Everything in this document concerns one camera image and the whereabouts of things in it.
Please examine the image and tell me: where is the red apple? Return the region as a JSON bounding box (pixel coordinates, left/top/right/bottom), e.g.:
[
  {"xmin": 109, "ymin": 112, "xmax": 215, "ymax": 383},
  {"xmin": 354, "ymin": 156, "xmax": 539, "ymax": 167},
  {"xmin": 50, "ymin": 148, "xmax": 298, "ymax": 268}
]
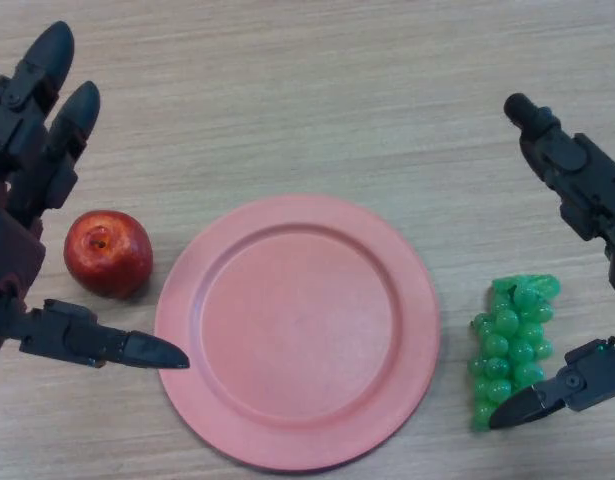
[{"xmin": 63, "ymin": 209, "xmax": 154, "ymax": 300}]

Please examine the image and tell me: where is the green grape bunch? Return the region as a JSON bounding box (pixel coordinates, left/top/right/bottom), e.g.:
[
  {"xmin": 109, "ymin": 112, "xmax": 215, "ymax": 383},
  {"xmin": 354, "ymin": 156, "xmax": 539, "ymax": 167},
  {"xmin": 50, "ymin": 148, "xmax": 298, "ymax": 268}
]
[{"xmin": 467, "ymin": 273, "xmax": 562, "ymax": 434}]

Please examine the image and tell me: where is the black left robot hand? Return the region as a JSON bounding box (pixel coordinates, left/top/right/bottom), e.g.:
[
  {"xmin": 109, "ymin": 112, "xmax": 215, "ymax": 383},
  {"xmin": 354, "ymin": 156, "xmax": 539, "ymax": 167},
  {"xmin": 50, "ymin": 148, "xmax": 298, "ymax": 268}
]
[{"xmin": 0, "ymin": 20, "xmax": 191, "ymax": 372}]

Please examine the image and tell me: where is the pink round plate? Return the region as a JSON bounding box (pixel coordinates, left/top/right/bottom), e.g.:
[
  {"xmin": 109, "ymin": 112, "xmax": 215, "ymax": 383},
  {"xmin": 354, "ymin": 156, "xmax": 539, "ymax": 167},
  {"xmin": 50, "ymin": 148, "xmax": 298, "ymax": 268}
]
[{"xmin": 154, "ymin": 194, "xmax": 442, "ymax": 472}]

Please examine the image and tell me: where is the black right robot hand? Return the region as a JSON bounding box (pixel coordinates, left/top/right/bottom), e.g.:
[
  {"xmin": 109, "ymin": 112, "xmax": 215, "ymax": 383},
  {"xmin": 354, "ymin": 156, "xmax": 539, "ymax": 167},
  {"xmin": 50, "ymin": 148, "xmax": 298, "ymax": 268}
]
[{"xmin": 488, "ymin": 93, "xmax": 615, "ymax": 430}]

